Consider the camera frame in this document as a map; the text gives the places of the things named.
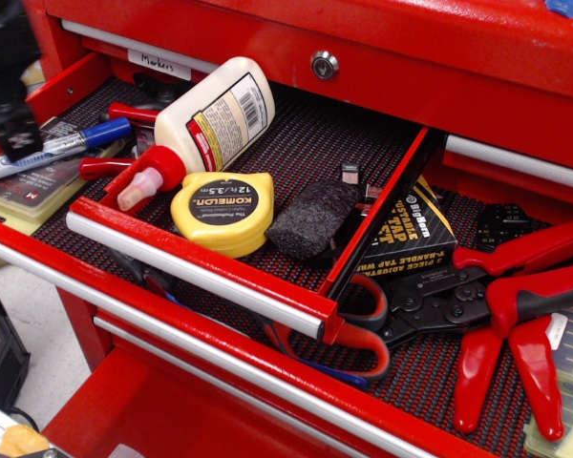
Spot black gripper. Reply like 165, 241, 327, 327
0, 1, 44, 162

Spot blue dry erase marker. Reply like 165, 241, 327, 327
0, 117, 132, 179

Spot black foam block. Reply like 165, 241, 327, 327
265, 179, 359, 260

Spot red upper sliding drawer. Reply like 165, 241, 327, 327
65, 71, 431, 345

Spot red lower wide drawer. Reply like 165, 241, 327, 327
0, 51, 573, 458

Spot drill bit set case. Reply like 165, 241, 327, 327
0, 117, 132, 234

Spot white Markers label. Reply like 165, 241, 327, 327
127, 50, 192, 80

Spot white glue bottle red cap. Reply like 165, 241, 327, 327
117, 56, 275, 211

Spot yellow Komelon tape measure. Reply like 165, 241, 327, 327
170, 172, 274, 259

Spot black plastic crate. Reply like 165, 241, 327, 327
0, 266, 32, 409

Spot red tool cabinet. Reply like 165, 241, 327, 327
20, 0, 573, 458

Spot silver cabinet lock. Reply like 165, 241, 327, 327
310, 51, 340, 80

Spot small black usb dongle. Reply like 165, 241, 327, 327
341, 162, 360, 185

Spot black yellow tap wrench box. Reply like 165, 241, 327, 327
357, 177, 457, 280

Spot red black crimping tool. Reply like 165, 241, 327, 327
378, 221, 573, 347

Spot clear plastic bit case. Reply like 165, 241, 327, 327
524, 307, 573, 458

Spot red handled tool at back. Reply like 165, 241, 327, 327
78, 102, 159, 180

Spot black cable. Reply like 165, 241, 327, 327
4, 405, 42, 433

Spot red handled scissors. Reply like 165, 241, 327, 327
258, 273, 390, 390

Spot red handled pliers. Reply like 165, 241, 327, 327
453, 316, 565, 441

